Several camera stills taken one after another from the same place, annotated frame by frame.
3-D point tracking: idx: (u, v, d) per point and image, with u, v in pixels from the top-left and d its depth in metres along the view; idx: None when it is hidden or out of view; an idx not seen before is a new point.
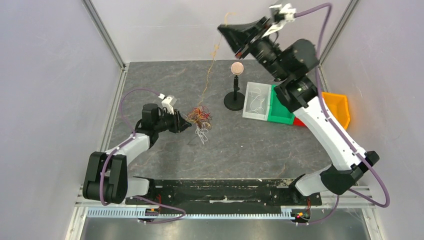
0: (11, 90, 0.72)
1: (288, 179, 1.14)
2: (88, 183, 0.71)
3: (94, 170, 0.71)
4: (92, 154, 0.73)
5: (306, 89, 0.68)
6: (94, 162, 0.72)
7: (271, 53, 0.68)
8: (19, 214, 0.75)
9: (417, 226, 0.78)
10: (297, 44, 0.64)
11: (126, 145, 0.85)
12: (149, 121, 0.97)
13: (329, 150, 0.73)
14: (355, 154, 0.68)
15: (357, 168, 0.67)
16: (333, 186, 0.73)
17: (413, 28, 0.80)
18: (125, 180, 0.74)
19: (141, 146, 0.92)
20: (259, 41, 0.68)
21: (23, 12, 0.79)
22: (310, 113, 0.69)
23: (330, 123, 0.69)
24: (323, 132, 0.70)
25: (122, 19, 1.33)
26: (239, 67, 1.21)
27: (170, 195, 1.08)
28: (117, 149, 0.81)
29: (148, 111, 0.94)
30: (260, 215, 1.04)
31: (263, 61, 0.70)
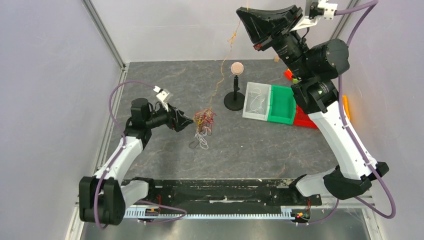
0: (12, 90, 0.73)
1: (288, 179, 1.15)
2: (83, 210, 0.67)
3: (86, 197, 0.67)
4: (81, 180, 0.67)
5: (326, 92, 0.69)
6: (85, 189, 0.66)
7: (295, 50, 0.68)
8: (19, 214, 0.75)
9: (417, 226, 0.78)
10: (330, 45, 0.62)
11: (115, 162, 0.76)
12: (140, 118, 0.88)
13: (339, 157, 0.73)
14: (366, 165, 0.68)
15: (366, 179, 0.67)
16: (339, 192, 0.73)
17: (413, 28, 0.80)
18: (122, 199, 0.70)
19: (134, 152, 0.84)
20: (287, 35, 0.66)
21: (23, 11, 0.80)
22: (328, 118, 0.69)
23: (347, 131, 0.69)
24: (336, 139, 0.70)
25: (122, 19, 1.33)
26: (238, 67, 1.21)
27: (170, 195, 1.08)
28: (107, 170, 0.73)
29: (135, 107, 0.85)
30: (261, 215, 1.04)
31: (286, 57, 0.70)
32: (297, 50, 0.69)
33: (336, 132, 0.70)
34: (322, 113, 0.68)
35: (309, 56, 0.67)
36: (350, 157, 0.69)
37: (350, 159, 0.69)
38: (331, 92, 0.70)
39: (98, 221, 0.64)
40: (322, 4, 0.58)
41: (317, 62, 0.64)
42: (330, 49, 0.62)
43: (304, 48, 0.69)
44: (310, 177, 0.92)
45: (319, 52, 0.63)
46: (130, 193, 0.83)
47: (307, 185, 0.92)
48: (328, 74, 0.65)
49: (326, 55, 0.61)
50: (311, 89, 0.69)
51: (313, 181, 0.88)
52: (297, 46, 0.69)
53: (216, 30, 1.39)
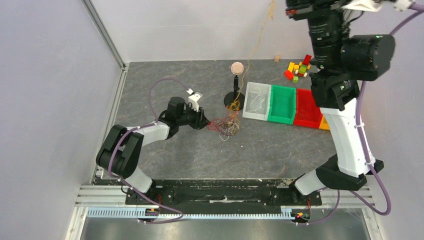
0: (10, 88, 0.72)
1: (288, 179, 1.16)
2: (103, 151, 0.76)
3: (111, 140, 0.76)
4: (114, 126, 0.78)
5: (348, 88, 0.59)
6: (114, 133, 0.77)
7: (333, 34, 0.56)
8: (19, 214, 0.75)
9: (417, 226, 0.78)
10: (381, 41, 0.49)
11: (146, 128, 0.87)
12: (173, 114, 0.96)
13: (340, 154, 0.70)
14: (367, 164, 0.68)
15: (364, 178, 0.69)
16: (333, 183, 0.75)
17: (413, 27, 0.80)
18: (137, 157, 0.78)
19: (160, 133, 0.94)
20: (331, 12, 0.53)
21: (23, 10, 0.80)
22: (344, 117, 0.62)
23: (357, 132, 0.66)
24: (343, 138, 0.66)
25: (122, 19, 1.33)
26: (238, 66, 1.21)
27: (170, 195, 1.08)
28: (137, 128, 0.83)
29: (173, 104, 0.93)
30: (260, 215, 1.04)
31: (317, 38, 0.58)
32: (335, 35, 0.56)
33: (348, 131, 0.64)
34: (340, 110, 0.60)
35: (349, 47, 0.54)
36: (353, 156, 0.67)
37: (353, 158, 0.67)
38: (352, 88, 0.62)
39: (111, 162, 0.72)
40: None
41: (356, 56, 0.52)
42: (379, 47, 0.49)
43: (343, 34, 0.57)
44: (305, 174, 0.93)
45: (364, 47, 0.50)
46: (138, 173, 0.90)
47: (304, 181, 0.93)
48: (364, 76, 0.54)
49: (373, 53, 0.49)
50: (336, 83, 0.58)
51: (309, 176, 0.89)
52: (337, 30, 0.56)
53: (216, 30, 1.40)
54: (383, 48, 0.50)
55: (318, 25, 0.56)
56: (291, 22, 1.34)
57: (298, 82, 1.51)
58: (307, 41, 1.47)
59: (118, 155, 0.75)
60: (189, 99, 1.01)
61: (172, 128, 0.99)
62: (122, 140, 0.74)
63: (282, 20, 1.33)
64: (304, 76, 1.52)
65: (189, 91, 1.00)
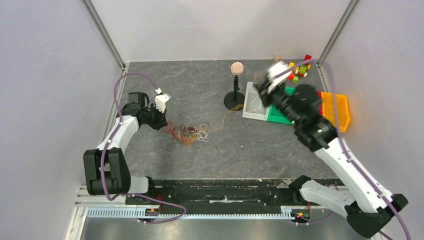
0: (10, 89, 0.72)
1: (288, 179, 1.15)
2: (91, 182, 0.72)
3: (92, 169, 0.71)
4: (84, 153, 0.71)
5: (326, 130, 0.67)
6: (90, 161, 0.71)
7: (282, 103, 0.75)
8: (19, 214, 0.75)
9: (418, 227, 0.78)
10: None
11: (116, 135, 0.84)
12: (136, 104, 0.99)
13: (353, 194, 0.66)
14: (380, 197, 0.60)
15: (383, 211, 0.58)
16: (360, 228, 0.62)
17: (414, 28, 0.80)
18: (127, 167, 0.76)
19: (131, 128, 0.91)
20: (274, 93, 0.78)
21: (22, 10, 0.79)
22: (331, 153, 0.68)
23: (352, 166, 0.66)
24: (345, 175, 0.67)
25: (122, 20, 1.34)
26: (238, 67, 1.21)
27: (170, 195, 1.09)
28: (109, 142, 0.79)
29: (135, 93, 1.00)
30: (261, 215, 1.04)
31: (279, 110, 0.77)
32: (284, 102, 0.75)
33: (342, 167, 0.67)
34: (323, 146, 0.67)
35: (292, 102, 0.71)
36: (360, 189, 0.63)
37: (360, 190, 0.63)
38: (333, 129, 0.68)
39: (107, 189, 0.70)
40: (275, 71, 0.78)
41: (301, 102, 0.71)
42: None
43: None
44: (321, 191, 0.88)
45: None
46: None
47: (317, 195, 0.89)
48: None
49: None
50: (310, 128, 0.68)
51: (327, 199, 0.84)
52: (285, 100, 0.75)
53: (216, 30, 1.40)
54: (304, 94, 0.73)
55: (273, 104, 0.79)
56: (291, 22, 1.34)
57: (298, 81, 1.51)
58: (307, 41, 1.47)
59: (109, 177, 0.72)
60: (158, 98, 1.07)
61: (138, 115, 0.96)
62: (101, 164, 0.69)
63: (282, 20, 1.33)
64: (304, 76, 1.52)
65: (158, 91, 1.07)
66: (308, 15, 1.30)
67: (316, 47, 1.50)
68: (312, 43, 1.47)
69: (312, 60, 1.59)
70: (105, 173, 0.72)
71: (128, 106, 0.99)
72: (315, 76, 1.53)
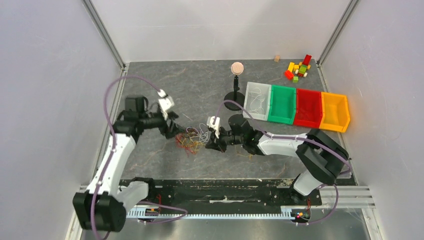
0: (10, 89, 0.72)
1: (288, 179, 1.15)
2: (84, 223, 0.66)
3: (83, 213, 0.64)
4: (72, 200, 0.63)
5: (257, 136, 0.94)
6: (80, 207, 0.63)
7: (229, 137, 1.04)
8: (19, 216, 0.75)
9: (418, 227, 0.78)
10: (231, 118, 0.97)
11: (107, 172, 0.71)
12: (132, 110, 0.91)
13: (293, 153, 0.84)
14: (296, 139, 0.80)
15: (303, 147, 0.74)
16: (322, 175, 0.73)
17: (415, 28, 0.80)
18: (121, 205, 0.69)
19: (127, 150, 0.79)
20: (221, 136, 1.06)
21: (23, 11, 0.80)
22: (262, 143, 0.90)
23: (276, 139, 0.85)
24: (278, 148, 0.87)
25: (123, 20, 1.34)
26: (238, 67, 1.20)
27: (170, 195, 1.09)
28: (99, 185, 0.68)
29: (132, 99, 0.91)
30: (261, 215, 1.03)
31: (231, 142, 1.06)
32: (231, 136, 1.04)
33: (272, 144, 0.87)
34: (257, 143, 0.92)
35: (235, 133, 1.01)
36: (287, 146, 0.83)
37: (289, 147, 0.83)
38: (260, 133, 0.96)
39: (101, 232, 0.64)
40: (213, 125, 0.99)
41: (236, 127, 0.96)
42: (231, 119, 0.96)
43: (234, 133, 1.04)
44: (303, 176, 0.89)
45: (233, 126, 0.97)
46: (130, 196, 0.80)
47: (306, 183, 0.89)
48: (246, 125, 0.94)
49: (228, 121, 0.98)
50: (248, 140, 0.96)
51: (317, 183, 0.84)
52: (230, 133, 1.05)
53: (216, 30, 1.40)
54: (234, 120, 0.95)
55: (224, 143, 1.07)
56: (291, 22, 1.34)
57: (298, 81, 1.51)
58: (307, 41, 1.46)
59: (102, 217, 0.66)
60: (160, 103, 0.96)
61: (136, 127, 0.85)
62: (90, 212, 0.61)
63: (282, 20, 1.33)
64: (304, 76, 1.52)
65: (161, 94, 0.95)
66: (309, 15, 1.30)
67: (316, 47, 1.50)
68: (312, 42, 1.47)
69: (312, 60, 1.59)
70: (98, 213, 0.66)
71: (125, 113, 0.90)
72: (315, 76, 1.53)
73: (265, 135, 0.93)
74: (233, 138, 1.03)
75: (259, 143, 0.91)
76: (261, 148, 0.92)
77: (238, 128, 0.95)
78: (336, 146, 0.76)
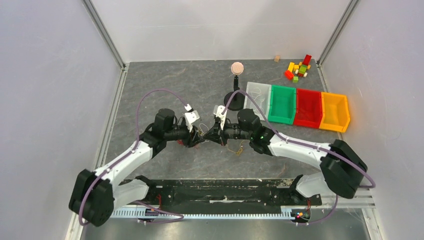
0: (10, 89, 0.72)
1: (288, 179, 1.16)
2: (74, 201, 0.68)
3: (79, 189, 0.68)
4: (80, 173, 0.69)
5: (266, 135, 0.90)
6: (81, 182, 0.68)
7: (233, 131, 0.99)
8: (18, 216, 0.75)
9: (418, 227, 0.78)
10: (240, 113, 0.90)
11: (118, 165, 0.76)
12: (160, 128, 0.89)
13: (308, 160, 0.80)
14: (319, 150, 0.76)
15: (327, 159, 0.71)
16: (341, 188, 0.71)
17: (414, 28, 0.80)
18: (111, 202, 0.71)
19: (140, 159, 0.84)
20: (226, 129, 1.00)
21: (23, 11, 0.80)
22: (274, 145, 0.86)
23: (291, 143, 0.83)
24: (292, 153, 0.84)
25: (123, 20, 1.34)
26: (238, 67, 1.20)
27: (170, 195, 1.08)
28: (106, 171, 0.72)
29: (162, 116, 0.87)
30: (260, 215, 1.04)
31: (235, 136, 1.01)
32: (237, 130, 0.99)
33: (285, 149, 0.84)
34: (268, 144, 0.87)
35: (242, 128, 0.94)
36: (304, 153, 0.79)
37: (306, 154, 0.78)
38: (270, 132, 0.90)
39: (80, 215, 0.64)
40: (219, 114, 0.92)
41: (245, 124, 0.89)
42: (240, 115, 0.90)
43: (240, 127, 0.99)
44: (310, 179, 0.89)
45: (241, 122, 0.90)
46: (126, 193, 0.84)
47: (312, 186, 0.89)
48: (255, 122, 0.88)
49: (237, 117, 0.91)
50: (256, 140, 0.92)
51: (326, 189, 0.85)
52: (236, 127, 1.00)
53: (216, 30, 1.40)
54: (244, 116, 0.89)
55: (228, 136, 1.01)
56: (291, 22, 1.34)
57: (298, 81, 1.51)
58: (307, 41, 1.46)
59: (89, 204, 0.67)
60: (185, 116, 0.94)
61: (156, 145, 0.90)
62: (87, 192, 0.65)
63: (282, 20, 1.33)
64: (304, 76, 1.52)
65: (187, 108, 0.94)
66: (309, 15, 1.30)
67: (316, 47, 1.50)
68: (312, 42, 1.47)
69: (312, 60, 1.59)
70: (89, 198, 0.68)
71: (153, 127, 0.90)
72: (315, 76, 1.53)
73: (277, 136, 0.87)
74: (238, 132, 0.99)
75: (271, 145, 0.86)
76: (271, 149, 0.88)
77: (247, 125, 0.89)
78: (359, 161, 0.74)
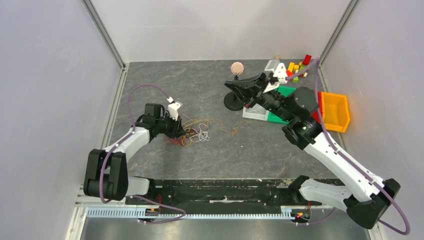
0: (10, 89, 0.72)
1: (288, 179, 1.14)
2: (89, 181, 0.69)
3: (93, 167, 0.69)
4: (89, 152, 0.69)
5: (311, 128, 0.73)
6: (93, 160, 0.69)
7: (274, 101, 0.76)
8: (19, 216, 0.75)
9: (420, 227, 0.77)
10: (297, 91, 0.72)
11: (125, 141, 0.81)
12: (151, 116, 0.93)
13: (348, 184, 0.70)
14: (372, 183, 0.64)
15: (378, 201, 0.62)
16: (363, 221, 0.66)
17: (415, 28, 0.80)
18: (127, 175, 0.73)
19: (141, 140, 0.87)
20: (265, 94, 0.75)
21: (23, 10, 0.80)
22: (318, 148, 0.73)
23: (340, 156, 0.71)
24: (333, 166, 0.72)
25: (123, 20, 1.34)
26: (238, 67, 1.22)
27: (170, 195, 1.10)
28: (116, 146, 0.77)
29: (151, 105, 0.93)
30: (261, 215, 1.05)
31: (269, 107, 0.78)
32: (277, 102, 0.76)
33: (330, 159, 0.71)
34: (310, 142, 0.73)
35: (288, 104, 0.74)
36: (352, 180, 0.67)
37: (354, 182, 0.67)
38: (316, 126, 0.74)
39: (101, 190, 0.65)
40: (278, 73, 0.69)
41: (298, 109, 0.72)
42: (296, 95, 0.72)
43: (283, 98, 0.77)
44: (321, 189, 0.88)
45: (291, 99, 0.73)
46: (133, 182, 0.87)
47: (317, 194, 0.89)
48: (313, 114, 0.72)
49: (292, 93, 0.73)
50: (296, 127, 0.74)
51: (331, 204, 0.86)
52: (278, 98, 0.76)
53: (216, 30, 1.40)
54: (300, 99, 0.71)
55: (263, 103, 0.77)
56: (291, 22, 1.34)
57: (298, 82, 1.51)
58: (307, 41, 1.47)
59: (107, 180, 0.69)
60: (169, 107, 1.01)
61: (151, 129, 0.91)
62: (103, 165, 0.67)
63: (282, 20, 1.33)
64: (304, 76, 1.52)
65: (169, 100, 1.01)
66: (309, 15, 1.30)
67: (317, 47, 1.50)
68: (312, 42, 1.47)
69: (312, 60, 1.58)
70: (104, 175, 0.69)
71: (143, 118, 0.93)
72: (315, 76, 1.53)
73: (326, 140, 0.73)
74: (278, 106, 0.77)
75: (314, 145, 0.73)
76: (310, 147, 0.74)
77: (299, 109, 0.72)
78: None
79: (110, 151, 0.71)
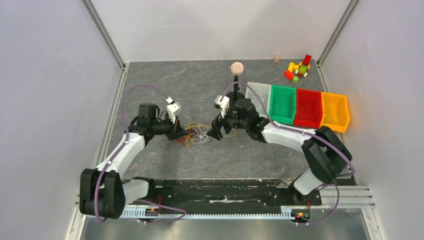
0: (10, 89, 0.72)
1: (288, 180, 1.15)
2: (84, 201, 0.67)
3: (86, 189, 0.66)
4: (81, 173, 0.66)
5: (263, 123, 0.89)
6: (85, 181, 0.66)
7: (232, 120, 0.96)
8: (19, 215, 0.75)
9: (419, 227, 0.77)
10: (241, 102, 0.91)
11: (117, 156, 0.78)
12: (146, 118, 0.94)
13: (296, 147, 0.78)
14: (304, 134, 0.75)
15: (308, 141, 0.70)
16: (321, 173, 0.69)
17: (414, 28, 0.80)
18: (123, 191, 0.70)
19: (135, 148, 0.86)
20: (226, 118, 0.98)
21: (23, 11, 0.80)
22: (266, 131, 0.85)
23: (281, 129, 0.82)
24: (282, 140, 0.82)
25: (123, 20, 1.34)
26: (238, 67, 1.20)
27: (170, 195, 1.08)
28: (109, 163, 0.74)
29: (145, 106, 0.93)
30: (260, 215, 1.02)
31: (235, 126, 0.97)
32: (235, 119, 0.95)
33: (276, 134, 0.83)
34: (262, 130, 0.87)
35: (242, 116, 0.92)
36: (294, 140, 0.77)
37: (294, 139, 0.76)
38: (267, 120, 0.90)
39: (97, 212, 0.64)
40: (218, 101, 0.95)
41: (242, 111, 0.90)
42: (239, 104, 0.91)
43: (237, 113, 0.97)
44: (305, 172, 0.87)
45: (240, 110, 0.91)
46: (131, 189, 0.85)
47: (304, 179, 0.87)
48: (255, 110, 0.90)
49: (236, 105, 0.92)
50: (253, 126, 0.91)
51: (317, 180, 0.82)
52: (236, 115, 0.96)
53: (216, 30, 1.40)
54: (242, 103, 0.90)
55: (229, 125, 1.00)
56: (291, 22, 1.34)
57: (298, 82, 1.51)
58: (307, 41, 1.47)
59: (102, 200, 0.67)
60: (167, 108, 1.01)
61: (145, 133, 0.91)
62: (97, 186, 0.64)
63: (282, 20, 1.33)
64: (304, 76, 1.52)
65: (168, 100, 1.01)
66: (309, 15, 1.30)
67: (316, 47, 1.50)
68: (312, 43, 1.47)
69: (312, 60, 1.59)
70: (99, 195, 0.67)
71: (138, 120, 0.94)
72: (315, 76, 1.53)
73: (271, 124, 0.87)
74: (237, 121, 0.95)
75: (265, 131, 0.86)
76: (265, 136, 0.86)
77: (244, 112, 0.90)
78: (345, 150, 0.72)
79: (102, 172, 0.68)
